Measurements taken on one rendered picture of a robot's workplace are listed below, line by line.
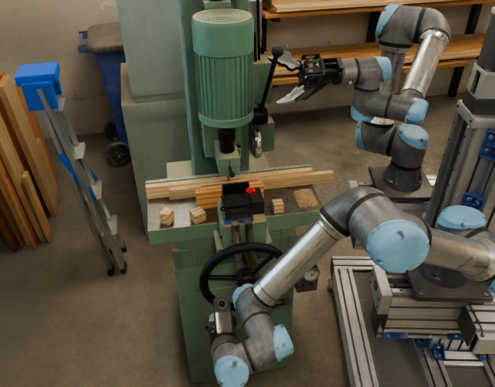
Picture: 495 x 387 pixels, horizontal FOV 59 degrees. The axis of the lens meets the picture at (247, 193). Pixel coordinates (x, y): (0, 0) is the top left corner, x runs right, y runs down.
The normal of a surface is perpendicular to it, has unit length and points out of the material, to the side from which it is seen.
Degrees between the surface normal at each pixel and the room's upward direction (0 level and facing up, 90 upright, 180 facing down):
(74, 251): 0
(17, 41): 90
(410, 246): 86
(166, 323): 0
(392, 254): 87
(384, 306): 90
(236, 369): 60
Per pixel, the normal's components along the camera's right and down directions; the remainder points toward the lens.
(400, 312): -0.03, 0.58
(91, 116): 0.23, 0.57
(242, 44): 0.60, 0.47
